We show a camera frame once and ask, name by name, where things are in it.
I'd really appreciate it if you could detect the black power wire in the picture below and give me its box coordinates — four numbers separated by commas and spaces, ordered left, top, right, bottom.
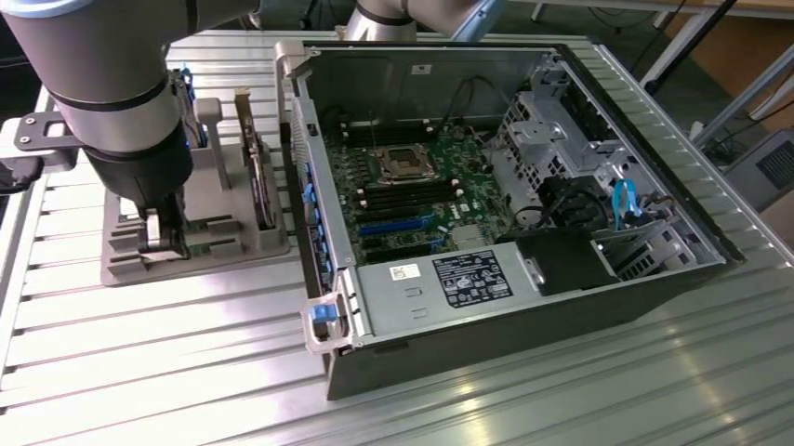
447, 76, 480, 127

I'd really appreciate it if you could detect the CPU socket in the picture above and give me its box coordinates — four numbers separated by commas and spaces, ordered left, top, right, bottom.
368, 145, 433, 186

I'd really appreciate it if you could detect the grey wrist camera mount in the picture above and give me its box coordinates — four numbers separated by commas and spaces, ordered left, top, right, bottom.
0, 112, 82, 196

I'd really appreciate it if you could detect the white desk frame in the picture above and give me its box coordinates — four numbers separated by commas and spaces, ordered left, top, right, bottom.
530, 0, 794, 122

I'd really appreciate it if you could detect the disk with blue caddy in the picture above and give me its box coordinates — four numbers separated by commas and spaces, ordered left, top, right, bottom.
168, 68, 209, 151

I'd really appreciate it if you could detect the grey computer tower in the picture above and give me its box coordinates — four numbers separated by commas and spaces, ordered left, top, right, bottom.
726, 128, 794, 206

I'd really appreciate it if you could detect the metal disk bay cage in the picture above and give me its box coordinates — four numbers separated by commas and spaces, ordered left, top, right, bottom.
492, 88, 619, 222

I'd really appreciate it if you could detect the blue SATA wire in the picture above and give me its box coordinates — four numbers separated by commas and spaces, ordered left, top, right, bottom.
608, 177, 642, 232

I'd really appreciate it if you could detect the green motherboard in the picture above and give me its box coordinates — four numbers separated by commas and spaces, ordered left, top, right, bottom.
321, 119, 520, 267

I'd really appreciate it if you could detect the blue case latch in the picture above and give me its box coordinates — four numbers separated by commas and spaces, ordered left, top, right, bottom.
305, 300, 337, 325

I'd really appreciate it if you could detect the blue expansion slot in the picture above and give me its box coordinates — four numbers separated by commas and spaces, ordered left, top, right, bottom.
360, 214, 435, 237

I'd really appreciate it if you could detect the green RAM stick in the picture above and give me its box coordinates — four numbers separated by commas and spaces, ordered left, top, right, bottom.
185, 220, 216, 257

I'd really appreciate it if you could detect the graphics card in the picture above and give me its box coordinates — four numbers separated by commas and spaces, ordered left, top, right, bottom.
233, 86, 281, 232

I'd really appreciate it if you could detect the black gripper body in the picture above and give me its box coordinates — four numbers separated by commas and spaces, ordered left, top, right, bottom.
82, 138, 196, 216

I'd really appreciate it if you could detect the silver chipset heat sink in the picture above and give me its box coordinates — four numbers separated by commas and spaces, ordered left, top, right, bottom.
456, 226, 493, 248

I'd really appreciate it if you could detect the grey parts rack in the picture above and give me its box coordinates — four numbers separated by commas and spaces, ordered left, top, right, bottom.
97, 69, 293, 288

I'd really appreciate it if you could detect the black open PC case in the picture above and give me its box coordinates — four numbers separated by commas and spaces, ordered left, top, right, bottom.
272, 38, 747, 403

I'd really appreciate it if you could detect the black RAM slot bank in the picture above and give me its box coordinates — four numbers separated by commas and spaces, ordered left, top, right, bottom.
353, 177, 465, 211
341, 119, 433, 149

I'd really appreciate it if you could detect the grey power supply unit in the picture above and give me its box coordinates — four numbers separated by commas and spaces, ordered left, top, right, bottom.
353, 244, 548, 336

